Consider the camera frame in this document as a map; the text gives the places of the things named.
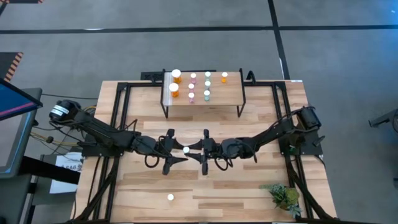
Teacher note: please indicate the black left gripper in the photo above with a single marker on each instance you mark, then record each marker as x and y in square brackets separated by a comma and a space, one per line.
[168, 146]

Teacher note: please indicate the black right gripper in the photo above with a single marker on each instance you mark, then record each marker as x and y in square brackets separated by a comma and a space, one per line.
[208, 147]

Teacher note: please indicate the long orange medicine bottle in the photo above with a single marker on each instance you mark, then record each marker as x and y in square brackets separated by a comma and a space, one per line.
[186, 149]

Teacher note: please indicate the pink medicine bottle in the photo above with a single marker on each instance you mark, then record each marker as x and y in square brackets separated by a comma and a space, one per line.
[193, 77]
[191, 87]
[191, 97]

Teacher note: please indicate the green medicine bottle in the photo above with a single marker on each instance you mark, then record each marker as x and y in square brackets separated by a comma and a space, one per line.
[207, 84]
[207, 75]
[206, 95]

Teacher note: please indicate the large orange medicine bottle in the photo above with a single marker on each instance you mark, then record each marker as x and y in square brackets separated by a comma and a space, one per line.
[173, 89]
[176, 75]

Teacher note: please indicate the small orange medicine bottle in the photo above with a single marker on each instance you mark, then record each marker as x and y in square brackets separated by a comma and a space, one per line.
[224, 77]

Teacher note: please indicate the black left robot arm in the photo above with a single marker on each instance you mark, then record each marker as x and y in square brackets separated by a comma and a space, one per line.
[102, 133]

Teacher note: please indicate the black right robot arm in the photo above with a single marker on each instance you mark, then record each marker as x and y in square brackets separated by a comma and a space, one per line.
[267, 137]

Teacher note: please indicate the small white-capped medicine bottle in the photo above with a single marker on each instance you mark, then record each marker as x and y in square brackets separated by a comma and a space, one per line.
[170, 197]

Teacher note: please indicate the wooden shelf with black legs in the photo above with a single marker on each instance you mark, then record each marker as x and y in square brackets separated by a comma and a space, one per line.
[230, 93]

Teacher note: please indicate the black power strip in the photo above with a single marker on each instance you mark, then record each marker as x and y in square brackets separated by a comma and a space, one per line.
[150, 75]

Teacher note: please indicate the green artificial succulent plant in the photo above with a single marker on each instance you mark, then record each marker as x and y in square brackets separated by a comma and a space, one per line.
[284, 197]

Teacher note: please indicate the white paper sheet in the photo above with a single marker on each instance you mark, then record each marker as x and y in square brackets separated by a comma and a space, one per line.
[66, 160]

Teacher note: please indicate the black stand beam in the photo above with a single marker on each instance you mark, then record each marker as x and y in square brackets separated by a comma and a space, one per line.
[49, 171]

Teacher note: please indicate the tilted computer monitor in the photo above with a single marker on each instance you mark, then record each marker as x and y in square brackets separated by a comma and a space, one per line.
[12, 102]

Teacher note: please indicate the grey stand leg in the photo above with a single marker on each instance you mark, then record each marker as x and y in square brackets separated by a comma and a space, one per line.
[385, 119]

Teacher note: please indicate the black mat with striped edge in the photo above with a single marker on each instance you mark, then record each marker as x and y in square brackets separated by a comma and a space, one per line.
[21, 1]
[7, 63]

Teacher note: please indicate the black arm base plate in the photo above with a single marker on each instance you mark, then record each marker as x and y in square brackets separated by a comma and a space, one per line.
[308, 147]
[99, 152]

